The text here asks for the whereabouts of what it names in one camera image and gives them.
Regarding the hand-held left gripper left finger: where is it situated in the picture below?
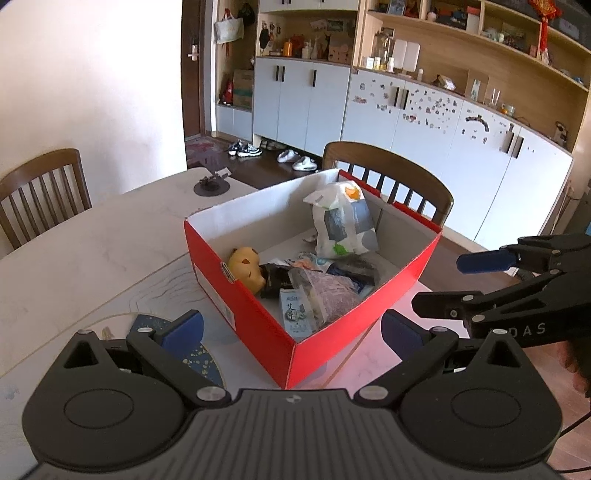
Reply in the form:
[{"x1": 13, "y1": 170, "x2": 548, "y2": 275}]
[{"x1": 65, "y1": 309, "x2": 232, "y2": 409}]

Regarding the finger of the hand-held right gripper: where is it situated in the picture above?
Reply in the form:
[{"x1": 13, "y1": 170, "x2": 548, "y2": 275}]
[
  {"x1": 411, "y1": 270, "x2": 561, "y2": 320},
  {"x1": 456, "y1": 236, "x2": 561, "y2": 274}
]

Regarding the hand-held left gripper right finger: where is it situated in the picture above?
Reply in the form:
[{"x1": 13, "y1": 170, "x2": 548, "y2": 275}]
[{"x1": 355, "y1": 309, "x2": 539, "y2": 409}]

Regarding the red cardboard box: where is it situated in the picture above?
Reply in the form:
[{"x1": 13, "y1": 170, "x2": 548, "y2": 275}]
[{"x1": 183, "y1": 168, "x2": 444, "y2": 391}]

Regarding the silver foil packet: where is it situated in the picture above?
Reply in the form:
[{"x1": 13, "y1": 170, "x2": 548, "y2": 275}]
[{"x1": 288, "y1": 268, "x2": 362, "y2": 329}]

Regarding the yellow plush toy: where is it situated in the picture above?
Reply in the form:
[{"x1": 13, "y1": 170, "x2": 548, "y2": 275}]
[{"x1": 228, "y1": 247, "x2": 267, "y2": 295}]

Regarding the white blue snack bag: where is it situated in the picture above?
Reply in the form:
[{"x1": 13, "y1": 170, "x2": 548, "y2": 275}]
[{"x1": 303, "y1": 180, "x2": 379, "y2": 260}]

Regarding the white marble desktop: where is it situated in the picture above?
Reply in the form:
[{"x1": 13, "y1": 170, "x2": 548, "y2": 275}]
[{"x1": 0, "y1": 166, "x2": 467, "y2": 480}]

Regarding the person's right hand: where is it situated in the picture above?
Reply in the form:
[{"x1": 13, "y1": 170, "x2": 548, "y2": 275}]
[{"x1": 558, "y1": 342, "x2": 591, "y2": 398}]

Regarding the dark flat packet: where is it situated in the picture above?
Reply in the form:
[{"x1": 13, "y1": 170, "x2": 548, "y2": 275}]
[{"x1": 330, "y1": 258, "x2": 380, "y2": 288}]

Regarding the black packet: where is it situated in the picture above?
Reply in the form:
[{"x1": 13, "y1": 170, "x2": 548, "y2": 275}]
[{"x1": 259, "y1": 263, "x2": 296, "y2": 298}]

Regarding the blue white packet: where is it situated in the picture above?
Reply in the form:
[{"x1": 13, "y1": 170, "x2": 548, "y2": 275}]
[{"x1": 279, "y1": 288, "x2": 317, "y2": 335}]

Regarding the white stickered sideboard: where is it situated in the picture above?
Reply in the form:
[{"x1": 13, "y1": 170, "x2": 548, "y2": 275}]
[{"x1": 342, "y1": 68, "x2": 573, "y2": 259}]

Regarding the brown wooden chair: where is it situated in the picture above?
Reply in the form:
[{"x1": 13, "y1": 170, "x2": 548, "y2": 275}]
[
  {"x1": 322, "y1": 141, "x2": 454, "y2": 227},
  {"x1": 0, "y1": 148, "x2": 92, "y2": 250}
]

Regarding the black folding stand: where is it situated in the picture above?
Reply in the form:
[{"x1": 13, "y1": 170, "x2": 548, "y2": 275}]
[{"x1": 194, "y1": 168, "x2": 232, "y2": 195}]

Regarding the white canister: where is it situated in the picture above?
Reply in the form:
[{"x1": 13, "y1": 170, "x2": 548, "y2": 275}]
[{"x1": 392, "y1": 39, "x2": 421, "y2": 72}]

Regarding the glass jar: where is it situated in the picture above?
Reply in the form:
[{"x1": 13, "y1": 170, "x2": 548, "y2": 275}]
[{"x1": 376, "y1": 28, "x2": 395, "y2": 70}]

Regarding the white storage cabinet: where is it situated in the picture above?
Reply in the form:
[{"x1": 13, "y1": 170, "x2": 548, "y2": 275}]
[{"x1": 253, "y1": 56, "x2": 352, "y2": 160}]

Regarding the brown cardboard box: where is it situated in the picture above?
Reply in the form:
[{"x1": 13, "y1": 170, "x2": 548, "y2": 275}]
[{"x1": 232, "y1": 69, "x2": 254, "y2": 109}]

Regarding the brown door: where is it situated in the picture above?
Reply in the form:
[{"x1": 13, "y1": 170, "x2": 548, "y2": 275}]
[{"x1": 181, "y1": 0, "x2": 206, "y2": 139}]

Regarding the pale tote bag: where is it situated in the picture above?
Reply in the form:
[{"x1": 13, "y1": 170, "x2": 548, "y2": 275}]
[{"x1": 215, "y1": 11, "x2": 245, "y2": 44}]

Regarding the black cable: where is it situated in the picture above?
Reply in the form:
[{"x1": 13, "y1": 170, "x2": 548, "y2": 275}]
[{"x1": 560, "y1": 416, "x2": 591, "y2": 474}]

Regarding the wooden wall shelf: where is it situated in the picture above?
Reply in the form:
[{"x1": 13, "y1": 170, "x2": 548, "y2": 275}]
[{"x1": 360, "y1": 0, "x2": 591, "y2": 153}]

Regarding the white wall cabinet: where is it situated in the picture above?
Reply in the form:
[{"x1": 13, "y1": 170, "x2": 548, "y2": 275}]
[{"x1": 256, "y1": 0, "x2": 361, "y2": 12}]

